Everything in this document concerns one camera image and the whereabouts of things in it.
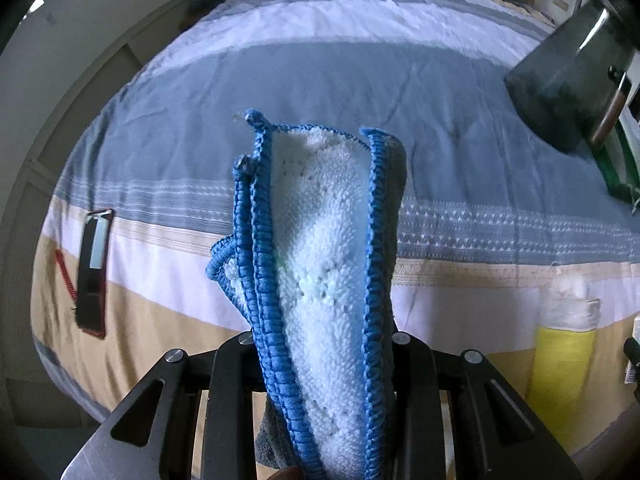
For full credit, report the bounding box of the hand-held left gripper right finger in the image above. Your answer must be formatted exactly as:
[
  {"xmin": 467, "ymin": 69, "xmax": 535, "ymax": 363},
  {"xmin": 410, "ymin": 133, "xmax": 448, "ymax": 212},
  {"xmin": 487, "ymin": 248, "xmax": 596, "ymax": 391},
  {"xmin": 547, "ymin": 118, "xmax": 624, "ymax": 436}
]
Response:
[{"xmin": 391, "ymin": 331, "xmax": 583, "ymax": 480}]

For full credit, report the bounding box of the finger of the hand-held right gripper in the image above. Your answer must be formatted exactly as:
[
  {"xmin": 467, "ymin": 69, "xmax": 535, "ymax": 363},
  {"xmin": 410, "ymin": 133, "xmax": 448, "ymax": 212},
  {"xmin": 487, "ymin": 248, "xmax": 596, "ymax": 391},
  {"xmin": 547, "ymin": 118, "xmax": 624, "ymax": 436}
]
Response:
[{"xmin": 623, "ymin": 337, "xmax": 640, "ymax": 386}]

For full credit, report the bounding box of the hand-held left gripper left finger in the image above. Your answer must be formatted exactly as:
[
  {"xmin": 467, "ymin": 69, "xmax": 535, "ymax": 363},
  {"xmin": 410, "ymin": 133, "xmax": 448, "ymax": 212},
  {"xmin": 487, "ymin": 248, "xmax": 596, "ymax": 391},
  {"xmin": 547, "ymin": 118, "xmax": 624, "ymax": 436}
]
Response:
[{"xmin": 60, "ymin": 331, "xmax": 266, "ymax": 480}]

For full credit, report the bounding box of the grey white towel blue trim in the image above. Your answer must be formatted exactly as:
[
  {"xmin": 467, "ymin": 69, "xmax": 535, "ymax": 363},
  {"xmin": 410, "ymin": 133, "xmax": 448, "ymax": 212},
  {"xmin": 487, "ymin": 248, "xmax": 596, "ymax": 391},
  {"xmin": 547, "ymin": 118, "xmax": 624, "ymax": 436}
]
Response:
[{"xmin": 205, "ymin": 108, "xmax": 408, "ymax": 480}]

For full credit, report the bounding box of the green translucent storage bin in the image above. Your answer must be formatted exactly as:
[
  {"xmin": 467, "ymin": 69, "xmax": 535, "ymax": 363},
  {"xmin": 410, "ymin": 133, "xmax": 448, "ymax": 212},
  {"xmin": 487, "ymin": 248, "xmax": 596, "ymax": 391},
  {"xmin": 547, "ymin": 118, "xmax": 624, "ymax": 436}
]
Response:
[{"xmin": 595, "ymin": 110, "xmax": 640, "ymax": 206}]

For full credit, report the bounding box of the smartphone with red case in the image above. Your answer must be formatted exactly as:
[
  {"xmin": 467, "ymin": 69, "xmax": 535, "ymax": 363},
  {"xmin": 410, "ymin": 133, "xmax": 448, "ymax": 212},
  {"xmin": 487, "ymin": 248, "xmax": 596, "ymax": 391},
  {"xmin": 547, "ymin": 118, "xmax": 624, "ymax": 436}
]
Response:
[{"xmin": 75, "ymin": 208, "xmax": 115, "ymax": 337}]

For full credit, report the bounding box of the striped blue grey quilt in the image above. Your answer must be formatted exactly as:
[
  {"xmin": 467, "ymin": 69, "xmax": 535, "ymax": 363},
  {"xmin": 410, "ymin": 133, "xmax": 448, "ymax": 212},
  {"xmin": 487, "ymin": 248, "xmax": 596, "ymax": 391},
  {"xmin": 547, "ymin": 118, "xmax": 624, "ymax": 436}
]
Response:
[{"xmin": 30, "ymin": 0, "xmax": 640, "ymax": 461}]

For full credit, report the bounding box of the red coiled cord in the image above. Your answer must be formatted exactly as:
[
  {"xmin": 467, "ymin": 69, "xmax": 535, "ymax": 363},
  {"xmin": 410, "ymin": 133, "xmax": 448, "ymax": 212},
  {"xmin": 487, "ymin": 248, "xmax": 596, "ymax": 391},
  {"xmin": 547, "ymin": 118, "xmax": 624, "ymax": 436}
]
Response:
[{"xmin": 54, "ymin": 249, "xmax": 79, "ymax": 311}]

